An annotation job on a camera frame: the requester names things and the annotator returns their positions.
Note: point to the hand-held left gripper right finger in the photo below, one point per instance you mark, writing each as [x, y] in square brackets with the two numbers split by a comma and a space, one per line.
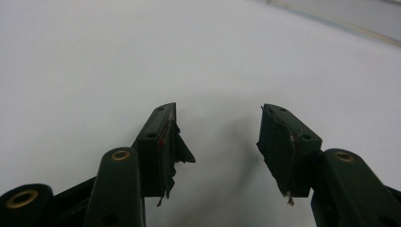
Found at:
[283, 148]

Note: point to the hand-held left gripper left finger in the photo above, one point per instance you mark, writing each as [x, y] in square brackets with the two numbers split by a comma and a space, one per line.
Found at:
[149, 164]

